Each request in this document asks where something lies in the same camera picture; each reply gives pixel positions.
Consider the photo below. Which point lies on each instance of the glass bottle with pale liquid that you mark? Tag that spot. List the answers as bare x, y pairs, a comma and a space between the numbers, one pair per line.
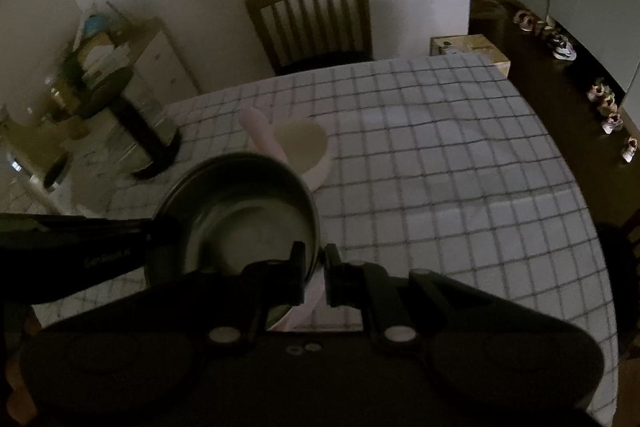
30, 177

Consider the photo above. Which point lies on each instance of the cardboard box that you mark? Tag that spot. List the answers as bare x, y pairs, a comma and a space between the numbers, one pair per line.
475, 47

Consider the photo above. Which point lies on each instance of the pink mouse-shaped plate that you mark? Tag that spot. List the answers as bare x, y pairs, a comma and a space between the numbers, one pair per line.
257, 129

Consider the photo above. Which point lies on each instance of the white round plate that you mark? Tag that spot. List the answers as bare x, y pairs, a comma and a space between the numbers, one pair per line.
325, 314

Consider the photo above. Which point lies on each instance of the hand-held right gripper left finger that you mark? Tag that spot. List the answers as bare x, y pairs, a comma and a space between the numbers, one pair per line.
298, 274

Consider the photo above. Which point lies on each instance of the white bowl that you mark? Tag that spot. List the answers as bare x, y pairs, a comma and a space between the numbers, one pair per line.
305, 147

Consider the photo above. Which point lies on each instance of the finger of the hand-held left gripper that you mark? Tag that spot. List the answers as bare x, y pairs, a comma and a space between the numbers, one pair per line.
75, 223
162, 234

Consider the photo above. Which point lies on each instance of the row of shoes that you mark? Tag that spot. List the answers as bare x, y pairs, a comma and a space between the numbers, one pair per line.
565, 52

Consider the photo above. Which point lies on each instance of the metal bowl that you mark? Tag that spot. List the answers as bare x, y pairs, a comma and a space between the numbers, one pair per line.
240, 227

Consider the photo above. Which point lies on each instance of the white drawer cabinet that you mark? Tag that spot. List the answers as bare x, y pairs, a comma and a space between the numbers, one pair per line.
160, 62

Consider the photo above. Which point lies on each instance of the white checkered tablecloth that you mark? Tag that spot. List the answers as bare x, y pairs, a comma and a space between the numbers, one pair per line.
450, 207

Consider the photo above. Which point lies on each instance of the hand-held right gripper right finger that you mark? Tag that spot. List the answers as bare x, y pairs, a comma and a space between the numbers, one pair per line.
334, 282

